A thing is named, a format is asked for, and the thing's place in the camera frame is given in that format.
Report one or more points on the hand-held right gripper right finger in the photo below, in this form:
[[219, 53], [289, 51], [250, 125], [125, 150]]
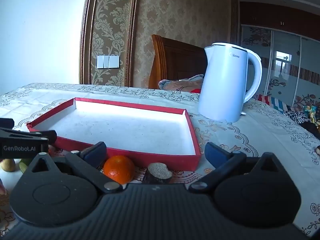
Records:
[[215, 153]]

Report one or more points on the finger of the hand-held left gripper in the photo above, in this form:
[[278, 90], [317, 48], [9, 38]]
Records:
[[45, 135]]

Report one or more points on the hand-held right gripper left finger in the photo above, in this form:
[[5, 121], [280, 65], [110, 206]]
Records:
[[96, 153]]

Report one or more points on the green cucumber piece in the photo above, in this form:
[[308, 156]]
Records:
[[24, 165]]

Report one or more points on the tan longan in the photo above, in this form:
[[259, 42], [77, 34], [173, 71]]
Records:
[[7, 165]]

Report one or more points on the orange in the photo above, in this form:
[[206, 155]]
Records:
[[118, 168]]

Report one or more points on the red cardboard tray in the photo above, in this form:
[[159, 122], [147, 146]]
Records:
[[125, 127]]

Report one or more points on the short dark sugarcane piece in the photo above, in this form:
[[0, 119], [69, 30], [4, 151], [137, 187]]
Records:
[[157, 172]]

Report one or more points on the person's left hand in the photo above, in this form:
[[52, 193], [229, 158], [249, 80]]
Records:
[[2, 187]]

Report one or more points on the white electric kettle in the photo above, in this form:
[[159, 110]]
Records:
[[222, 85]]

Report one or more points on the zigzag striped blanket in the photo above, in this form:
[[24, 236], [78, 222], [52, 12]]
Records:
[[271, 103]]

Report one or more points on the folded cloth on chair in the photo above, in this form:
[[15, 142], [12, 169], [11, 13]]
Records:
[[180, 85]]

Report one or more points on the dark floral cloth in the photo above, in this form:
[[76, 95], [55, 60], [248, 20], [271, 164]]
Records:
[[300, 116]]

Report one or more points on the floral sliding door wardrobe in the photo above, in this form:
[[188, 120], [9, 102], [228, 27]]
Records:
[[285, 55]]

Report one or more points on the white wall switch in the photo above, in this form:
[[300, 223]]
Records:
[[108, 62]]

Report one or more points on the gilded wall panel frame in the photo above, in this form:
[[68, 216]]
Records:
[[110, 30]]

